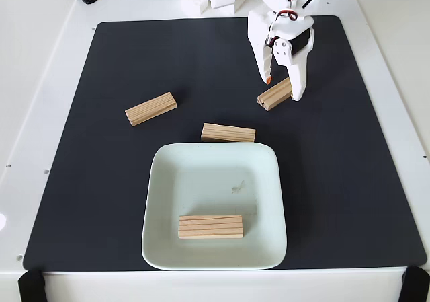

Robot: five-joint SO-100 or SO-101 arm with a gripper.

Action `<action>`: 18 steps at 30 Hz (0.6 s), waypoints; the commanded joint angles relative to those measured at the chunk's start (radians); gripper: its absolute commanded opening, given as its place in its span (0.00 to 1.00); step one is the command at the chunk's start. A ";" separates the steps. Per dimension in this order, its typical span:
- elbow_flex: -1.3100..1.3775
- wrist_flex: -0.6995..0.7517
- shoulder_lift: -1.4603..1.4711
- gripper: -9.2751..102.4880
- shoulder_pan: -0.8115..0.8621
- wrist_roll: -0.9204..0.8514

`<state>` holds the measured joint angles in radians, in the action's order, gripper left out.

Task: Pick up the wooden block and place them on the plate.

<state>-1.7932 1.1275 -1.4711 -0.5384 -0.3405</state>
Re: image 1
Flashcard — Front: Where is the single-groove wooden block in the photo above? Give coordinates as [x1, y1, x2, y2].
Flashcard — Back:
[257, 77, 292, 112]

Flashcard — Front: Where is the striped grain wooden block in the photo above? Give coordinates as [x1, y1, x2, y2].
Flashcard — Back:
[200, 122, 257, 144]

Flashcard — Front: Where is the pale green square plate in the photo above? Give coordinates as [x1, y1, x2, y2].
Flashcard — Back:
[140, 142, 288, 271]

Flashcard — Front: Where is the four-groove wooden block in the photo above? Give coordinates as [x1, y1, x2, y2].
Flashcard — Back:
[177, 214, 244, 240]

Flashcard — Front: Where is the plain wooden block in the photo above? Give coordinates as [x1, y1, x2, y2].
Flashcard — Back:
[124, 91, 178, 127]

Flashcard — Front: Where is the black rubber mat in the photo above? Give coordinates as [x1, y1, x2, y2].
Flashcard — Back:
[22, 15, 428, 272]

